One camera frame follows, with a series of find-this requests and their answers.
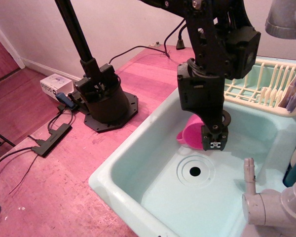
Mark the cream dish drying rack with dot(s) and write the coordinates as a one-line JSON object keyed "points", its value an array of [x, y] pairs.
{"points": [[264, 87]]}

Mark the white Oculus box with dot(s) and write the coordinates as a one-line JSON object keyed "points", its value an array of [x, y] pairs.
{"points": [[55, 83]]}

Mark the blue clamp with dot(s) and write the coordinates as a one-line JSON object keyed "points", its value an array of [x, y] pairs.
{"points": [[61, 97]]}

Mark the grey lamp shade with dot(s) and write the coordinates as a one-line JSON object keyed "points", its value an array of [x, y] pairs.
{"points": [[281, 20]]}

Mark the pink plastic cup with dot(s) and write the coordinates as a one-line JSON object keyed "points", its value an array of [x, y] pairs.
{"points": [[191, 135]]}

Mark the light teal toy sink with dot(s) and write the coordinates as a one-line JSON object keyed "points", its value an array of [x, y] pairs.
{"points": [[161, 188]]}

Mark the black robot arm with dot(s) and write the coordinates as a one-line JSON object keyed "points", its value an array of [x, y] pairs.
{"points": [[225, 45]]}

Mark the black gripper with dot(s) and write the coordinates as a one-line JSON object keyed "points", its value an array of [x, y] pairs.
{"points": [[203, 95]]}

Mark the black USB hub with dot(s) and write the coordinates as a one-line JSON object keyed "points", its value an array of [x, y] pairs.
{"points": [[46, 146]]}

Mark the white toy faucet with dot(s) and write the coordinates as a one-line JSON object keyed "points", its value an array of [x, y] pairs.
{"points": [[269, 213]]}

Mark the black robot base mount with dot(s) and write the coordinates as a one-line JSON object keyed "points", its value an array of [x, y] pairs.
{"points": [[100, 97]]}

